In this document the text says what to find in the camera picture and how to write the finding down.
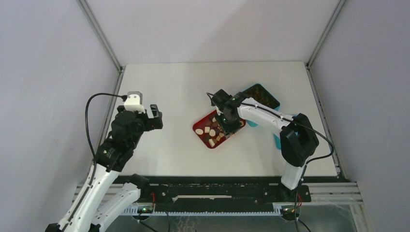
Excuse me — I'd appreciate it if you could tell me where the red chocolate tray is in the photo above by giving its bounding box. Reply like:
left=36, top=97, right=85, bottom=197
left=192, top=110, right=235, bottom=149

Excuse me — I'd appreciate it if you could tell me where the teal chocolate box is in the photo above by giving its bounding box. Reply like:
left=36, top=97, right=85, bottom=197
left=242, top=84, right=281, bottom=128

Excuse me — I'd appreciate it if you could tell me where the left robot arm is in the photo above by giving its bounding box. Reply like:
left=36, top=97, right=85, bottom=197
left=45, top=104, right=163, bottom=232

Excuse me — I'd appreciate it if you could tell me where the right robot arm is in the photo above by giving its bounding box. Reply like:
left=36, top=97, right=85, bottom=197
left=207, top=89, right=319, bottom=201

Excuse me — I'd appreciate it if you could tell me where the teal box lid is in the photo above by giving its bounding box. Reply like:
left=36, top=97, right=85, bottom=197
left=274, top=115, right=296, bottom=151

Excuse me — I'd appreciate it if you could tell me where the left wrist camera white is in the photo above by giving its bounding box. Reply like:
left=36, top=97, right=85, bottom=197
left=123, top=91, right=146, bottom=114

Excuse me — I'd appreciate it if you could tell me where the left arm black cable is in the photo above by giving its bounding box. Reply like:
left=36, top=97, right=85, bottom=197
left=58, top=93, right=127, bottom=232

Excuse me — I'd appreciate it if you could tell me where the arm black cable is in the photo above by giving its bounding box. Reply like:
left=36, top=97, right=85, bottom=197
left=58, top=93, right=127, bottom=232
left=206, top=93, right=335, bottom=232

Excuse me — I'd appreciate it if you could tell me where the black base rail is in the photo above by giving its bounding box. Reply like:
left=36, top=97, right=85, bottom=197
left=120, top=175, right=311, bottom=214

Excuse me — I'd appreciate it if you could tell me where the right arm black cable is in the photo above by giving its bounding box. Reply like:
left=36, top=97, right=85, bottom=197
left=206, top=93, right=335, bottom=232

